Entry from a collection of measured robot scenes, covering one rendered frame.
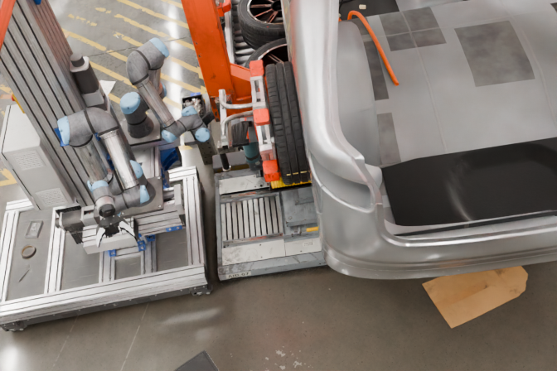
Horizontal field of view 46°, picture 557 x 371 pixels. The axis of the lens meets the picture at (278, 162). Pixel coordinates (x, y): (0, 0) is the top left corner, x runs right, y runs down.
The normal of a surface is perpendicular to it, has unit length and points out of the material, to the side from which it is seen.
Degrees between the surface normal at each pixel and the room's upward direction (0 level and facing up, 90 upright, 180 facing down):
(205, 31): 90
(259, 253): 0
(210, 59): 90
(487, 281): 2
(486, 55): 2
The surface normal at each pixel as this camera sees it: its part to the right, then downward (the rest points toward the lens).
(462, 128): -0.08, -0.35
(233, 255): -0.13, -0.65
